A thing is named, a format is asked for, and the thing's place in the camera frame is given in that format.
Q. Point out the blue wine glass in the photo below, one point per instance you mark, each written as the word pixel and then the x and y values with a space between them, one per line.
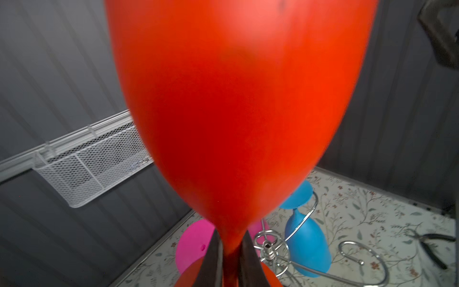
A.
pixel 307 243

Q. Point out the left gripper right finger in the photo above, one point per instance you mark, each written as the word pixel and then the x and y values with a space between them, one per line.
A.
pixel 251 273

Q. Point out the chrome wine glass rack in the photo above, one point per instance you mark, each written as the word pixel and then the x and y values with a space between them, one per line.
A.
pixel 276 254

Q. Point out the floral table mat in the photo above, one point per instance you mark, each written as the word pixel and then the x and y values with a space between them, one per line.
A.
pixel 346 211

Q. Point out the white mesh wall basket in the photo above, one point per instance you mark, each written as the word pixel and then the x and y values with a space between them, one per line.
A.
pixel 87 171

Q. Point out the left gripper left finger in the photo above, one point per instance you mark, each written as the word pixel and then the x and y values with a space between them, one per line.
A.
pixel 211 270

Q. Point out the pink wine glass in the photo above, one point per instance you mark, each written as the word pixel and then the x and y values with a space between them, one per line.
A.
pixel 257 227
pixel 193 244

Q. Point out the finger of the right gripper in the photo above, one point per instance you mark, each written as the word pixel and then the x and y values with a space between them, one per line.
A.
pixel 445 45

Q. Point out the red wine glass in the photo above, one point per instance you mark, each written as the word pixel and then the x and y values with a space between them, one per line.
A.
pixel 237 101

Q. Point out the pliers black handles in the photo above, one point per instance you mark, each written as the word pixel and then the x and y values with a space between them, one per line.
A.
pixel 427 249

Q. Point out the pink wine glass right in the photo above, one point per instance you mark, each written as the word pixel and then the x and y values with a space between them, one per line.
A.
pixel 257 227

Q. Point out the pink wine glass left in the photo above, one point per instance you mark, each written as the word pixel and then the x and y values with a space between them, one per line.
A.
pixel 193 244

